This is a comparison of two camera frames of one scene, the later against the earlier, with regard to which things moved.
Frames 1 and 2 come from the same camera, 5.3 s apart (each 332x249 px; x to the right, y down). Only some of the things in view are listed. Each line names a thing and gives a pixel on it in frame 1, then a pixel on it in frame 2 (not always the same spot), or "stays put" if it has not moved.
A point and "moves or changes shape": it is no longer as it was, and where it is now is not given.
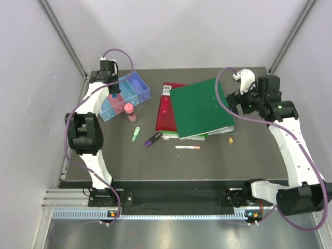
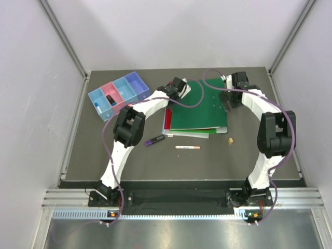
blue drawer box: (127, 92) stays put
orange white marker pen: (187, 147) stays put
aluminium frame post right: (306, 11) stays put
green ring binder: (197, 111) moves or changes shape
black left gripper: (115, 90) → (179, 95)
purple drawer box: (139, 86) stays put
